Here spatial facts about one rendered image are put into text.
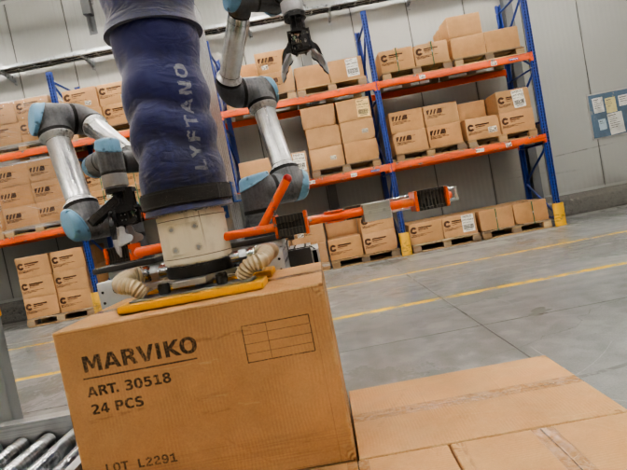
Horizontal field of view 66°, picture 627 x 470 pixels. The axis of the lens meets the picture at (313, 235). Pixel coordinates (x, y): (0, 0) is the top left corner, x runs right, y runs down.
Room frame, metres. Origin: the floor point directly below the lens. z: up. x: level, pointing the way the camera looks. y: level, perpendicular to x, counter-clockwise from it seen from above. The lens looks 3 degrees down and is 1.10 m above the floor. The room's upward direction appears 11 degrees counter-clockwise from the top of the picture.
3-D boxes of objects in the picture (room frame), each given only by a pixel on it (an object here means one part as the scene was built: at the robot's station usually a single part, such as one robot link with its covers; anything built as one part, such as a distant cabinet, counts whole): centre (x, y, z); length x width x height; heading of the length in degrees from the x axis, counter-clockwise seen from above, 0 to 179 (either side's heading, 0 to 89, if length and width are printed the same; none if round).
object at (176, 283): (1.24, 0.30, 1.01); 0.34 x 0.25 x 0.06; 88
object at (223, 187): (1.24, 0.30, 1.19); 0.23 x 0.23 x 0.04
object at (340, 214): (1.35, 0.10, 1.07); 0.93 x 0.30 x 0.04; 88
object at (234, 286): (1.14, 0.30, 0.97); 0.34 x 0.10 x 0.05; 88
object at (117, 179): (1.51, 0.57, 1.30); 0.08 x 0.08 x 0.05
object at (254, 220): (1.80, 0.18, 1.09); 0.15 x 0.15 x 0.10
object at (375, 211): (1.22, -0.17, 1.07); 0.07 x 0.07 x 0.04; 88
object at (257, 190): (1.80, 0.17, 1.20); 0.13 x 0.12 x 0.14; 116
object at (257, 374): (1.24, 0.30, 0.74); 0.60 x 0.40 x 0.40; 89
